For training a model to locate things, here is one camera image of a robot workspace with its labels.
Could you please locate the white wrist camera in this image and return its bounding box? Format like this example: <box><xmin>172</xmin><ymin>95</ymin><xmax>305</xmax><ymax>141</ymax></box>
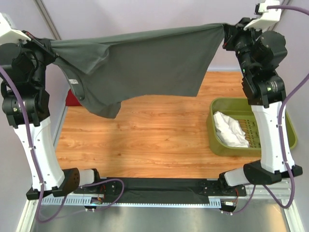
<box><xmin>244</xmin><ymin>0</ymin><xmax>282</xmax><ymax>30</ymax></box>
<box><xmin>0</xmin><ymin>13</ymin><xmax>31</xmax><ymax>45</ymax></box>

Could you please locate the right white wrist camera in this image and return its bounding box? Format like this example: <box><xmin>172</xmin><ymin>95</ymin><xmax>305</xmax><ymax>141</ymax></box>
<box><xmin>244</xmin><ymin>0</ymin><xmax>282</xmax><ymax>30</ymax></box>

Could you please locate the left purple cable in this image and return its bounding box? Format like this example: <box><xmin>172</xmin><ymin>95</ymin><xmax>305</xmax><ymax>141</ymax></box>
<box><xmin>0</xmin><ymin>66</ymin><xmax>126</xmax><ymax>223</ymax></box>

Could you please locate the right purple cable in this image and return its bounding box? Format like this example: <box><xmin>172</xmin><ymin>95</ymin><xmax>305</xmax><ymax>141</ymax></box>
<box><xmin>221</xmin><ymin>4</ymin><xmax>309</xmax><ymax>216</ymax></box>

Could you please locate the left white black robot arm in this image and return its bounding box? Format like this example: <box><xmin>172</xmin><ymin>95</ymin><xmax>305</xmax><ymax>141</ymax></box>
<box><xmin>0</xmin><ymin>29</ymin><xmax>102</xmax><ymax>200</ymax></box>

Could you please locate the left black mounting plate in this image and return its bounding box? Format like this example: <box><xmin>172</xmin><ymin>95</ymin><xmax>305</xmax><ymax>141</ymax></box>
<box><xmin>72</xmin><ymin>178</ymin><xmax>123</xmax><ymax>196</ymax></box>

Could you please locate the left aluminium frame post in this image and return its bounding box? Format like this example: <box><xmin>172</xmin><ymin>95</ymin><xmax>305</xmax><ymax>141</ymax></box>
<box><xmin>33</xmin><ymin>0</ymin><xmax>62</xmax><ymax>40</ymax></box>

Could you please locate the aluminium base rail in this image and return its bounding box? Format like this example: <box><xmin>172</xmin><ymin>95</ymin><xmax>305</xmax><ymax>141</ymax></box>
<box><xmin>43</xmin><ymin>173</ymin><xmax>288</xmax><ymax>203</ymax></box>

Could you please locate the black mounting plate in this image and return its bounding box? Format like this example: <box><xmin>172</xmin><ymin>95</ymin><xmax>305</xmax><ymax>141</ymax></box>
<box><xmin>198</xmin><ymin>179</ymin><xmax>247</xmax><ymax>197</ymax></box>
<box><xmin>72</xmin><ymin>178</ymin><xmax>123</xmax><ymax>196</ymax></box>

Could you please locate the aluminium frame post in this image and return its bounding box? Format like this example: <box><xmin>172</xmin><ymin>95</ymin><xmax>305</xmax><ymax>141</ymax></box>
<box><xmin>267</xmin><ymin>0</ymin><xmax>293</xmax><ymax>31</ymax></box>
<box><xmin>33</xmin><ymin>0</ymin><xmax>62</xmax><ymax>40</ymax></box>

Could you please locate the green plastic basket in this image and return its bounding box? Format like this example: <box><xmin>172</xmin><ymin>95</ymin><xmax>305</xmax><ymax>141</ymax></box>
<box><xmin>207</xmin><ymin>98</ymin><xmax>297</xmax><ymax>157</ymax></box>

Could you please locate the grey t-shirt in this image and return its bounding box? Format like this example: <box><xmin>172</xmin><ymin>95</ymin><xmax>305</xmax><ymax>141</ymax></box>
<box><xmin>51</xmin><ymin>24</ymin><xmax>224</xmax><ymax>118</ymax></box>

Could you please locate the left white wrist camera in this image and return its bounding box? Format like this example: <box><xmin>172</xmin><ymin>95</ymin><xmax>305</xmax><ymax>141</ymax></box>
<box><xmin>0</xmin><ymin>13</ymin><xmax>31</xmax><ymax>45</ymax></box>

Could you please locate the red folded t-shirt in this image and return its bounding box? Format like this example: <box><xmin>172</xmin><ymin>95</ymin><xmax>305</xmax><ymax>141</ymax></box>
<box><xmin>65</xmin><ymin>89</ymin><xmax>82</xmax><ymax>107</ymax></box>

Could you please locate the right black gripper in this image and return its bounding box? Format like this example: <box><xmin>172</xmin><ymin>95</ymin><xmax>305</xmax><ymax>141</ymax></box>
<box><xmin>223</xmin><ymin>16</ymin><xmax>266</xmax><ymax>77</ymax></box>

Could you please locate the right aluminium frame post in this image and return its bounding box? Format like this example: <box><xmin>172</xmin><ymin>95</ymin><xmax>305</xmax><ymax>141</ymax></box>
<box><xmin>267</xmin><ymin>0</ymin><xmax>293</xmax><ymax>31</ymax></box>

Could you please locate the white crumpled t-shirt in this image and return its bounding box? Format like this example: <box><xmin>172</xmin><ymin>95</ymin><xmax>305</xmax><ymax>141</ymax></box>
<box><xmin>213</xmin><ymin>111</ymin><xmax>249</xmax><ymax>148</ymax></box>

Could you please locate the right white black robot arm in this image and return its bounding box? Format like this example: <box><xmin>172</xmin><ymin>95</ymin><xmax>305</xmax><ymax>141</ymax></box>
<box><xmin>217</xmin><ymin>18</ymin><xmax>303</xmax><ymax>195</ymax></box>

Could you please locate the purple cable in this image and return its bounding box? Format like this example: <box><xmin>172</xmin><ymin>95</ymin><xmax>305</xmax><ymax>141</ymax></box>
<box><xmin>221</xmin><ymin>4</ymin><xmax>309</xmax><ymax>216</ymax></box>
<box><xmin>0</xmin><ymin>66</ymin><xmax>126</xmax><ymax>223</ymax></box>

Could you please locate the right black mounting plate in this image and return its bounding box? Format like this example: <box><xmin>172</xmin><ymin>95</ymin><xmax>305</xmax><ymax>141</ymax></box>
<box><xmin>198</xmin><ymin>179</ymin><xmax>247</xmax><ymax>197</ymax></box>

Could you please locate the grey slotted cable duct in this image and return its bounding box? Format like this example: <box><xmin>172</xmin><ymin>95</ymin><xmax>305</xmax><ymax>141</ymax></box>
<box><xmin>41</xmin><ymin>195</ymin><xmax>222</xmax><ymax>208</ymax></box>

